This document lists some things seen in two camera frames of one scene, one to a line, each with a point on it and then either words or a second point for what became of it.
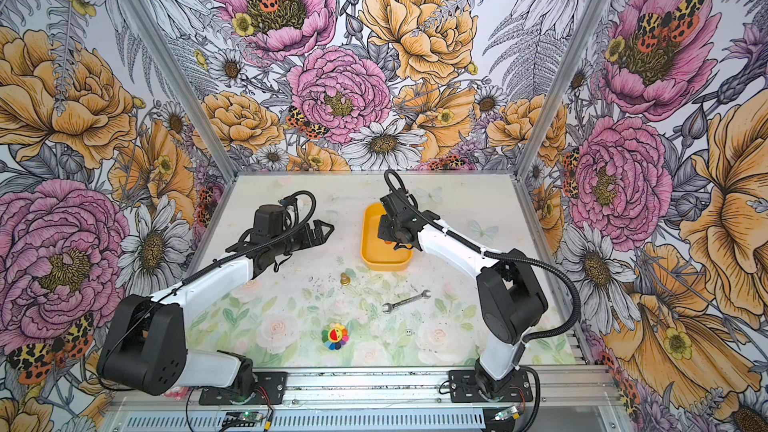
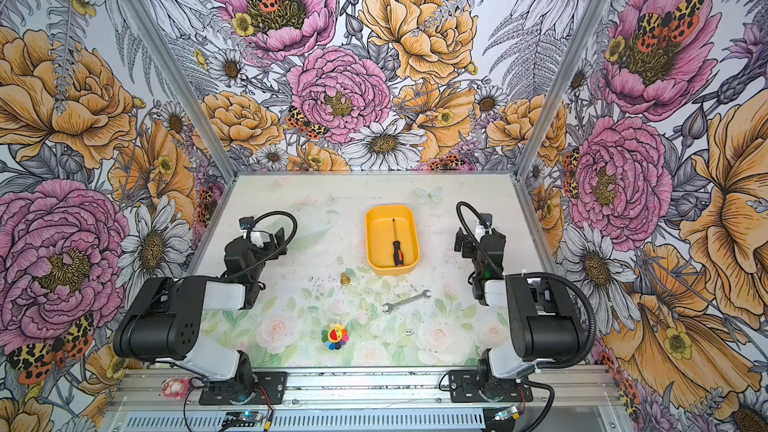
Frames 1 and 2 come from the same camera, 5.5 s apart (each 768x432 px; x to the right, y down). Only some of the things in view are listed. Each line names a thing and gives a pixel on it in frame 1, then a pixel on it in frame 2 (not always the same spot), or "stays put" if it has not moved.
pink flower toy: (178, 393) stays put
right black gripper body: (389, 229) -> (469, 250)
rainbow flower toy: (334, 336) stays put
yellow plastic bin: (377, 255) stays put
